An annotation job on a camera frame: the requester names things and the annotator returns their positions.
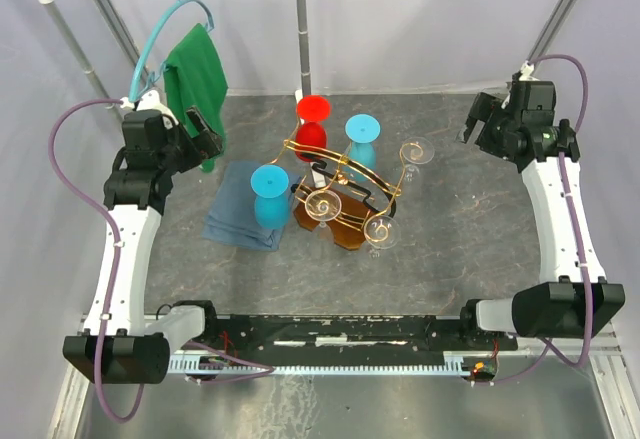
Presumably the blue wine glass front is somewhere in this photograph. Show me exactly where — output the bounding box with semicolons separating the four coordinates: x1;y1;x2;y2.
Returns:
250;164;289;229

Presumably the blue wine glass back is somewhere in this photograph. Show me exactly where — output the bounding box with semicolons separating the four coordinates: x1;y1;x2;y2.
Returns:
345;114;381;171

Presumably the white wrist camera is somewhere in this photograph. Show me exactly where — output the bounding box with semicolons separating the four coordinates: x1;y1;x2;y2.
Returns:
120;90;178;129
508;60;537;91

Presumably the clear wine glass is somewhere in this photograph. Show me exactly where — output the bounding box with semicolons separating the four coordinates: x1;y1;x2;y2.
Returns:
363;215;401;258
304;189;342;227
400;137;435;182

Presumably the gold wire wine glass rack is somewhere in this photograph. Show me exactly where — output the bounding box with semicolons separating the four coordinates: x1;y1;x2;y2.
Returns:
280;138;407;251

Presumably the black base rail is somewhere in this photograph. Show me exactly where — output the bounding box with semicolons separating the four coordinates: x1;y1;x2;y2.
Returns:
196;314;517;368

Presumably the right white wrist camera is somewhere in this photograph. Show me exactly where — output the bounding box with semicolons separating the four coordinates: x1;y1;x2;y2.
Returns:
508;60;537;91

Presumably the teal clothes hanger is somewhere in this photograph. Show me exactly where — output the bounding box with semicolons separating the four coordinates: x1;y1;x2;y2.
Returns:
127;0;215;103

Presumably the clear wine glass front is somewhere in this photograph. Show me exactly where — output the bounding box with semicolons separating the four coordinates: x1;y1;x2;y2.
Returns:
363;215;401;258

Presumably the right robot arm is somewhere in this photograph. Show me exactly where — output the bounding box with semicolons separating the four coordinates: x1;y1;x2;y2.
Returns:
457;81;625;350

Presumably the green cloth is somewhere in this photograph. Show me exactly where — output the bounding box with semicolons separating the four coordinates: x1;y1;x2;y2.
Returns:
163;24;228;145

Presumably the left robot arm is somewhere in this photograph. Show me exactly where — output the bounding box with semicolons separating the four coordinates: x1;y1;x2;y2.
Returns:
62;106;224;384

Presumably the blue wine glass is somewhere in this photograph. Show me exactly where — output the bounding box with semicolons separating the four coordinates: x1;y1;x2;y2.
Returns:
250;164;289;229
345;114;381;171

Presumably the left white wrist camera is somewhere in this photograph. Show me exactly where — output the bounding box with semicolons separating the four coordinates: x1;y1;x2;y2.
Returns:
120;90;178;129

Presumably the red wine glass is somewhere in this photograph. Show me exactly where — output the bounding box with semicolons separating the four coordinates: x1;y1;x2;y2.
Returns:
295;95;331;148

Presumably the folded blue cloth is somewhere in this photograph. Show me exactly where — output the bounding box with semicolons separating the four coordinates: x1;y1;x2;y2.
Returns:
202;161;284;251

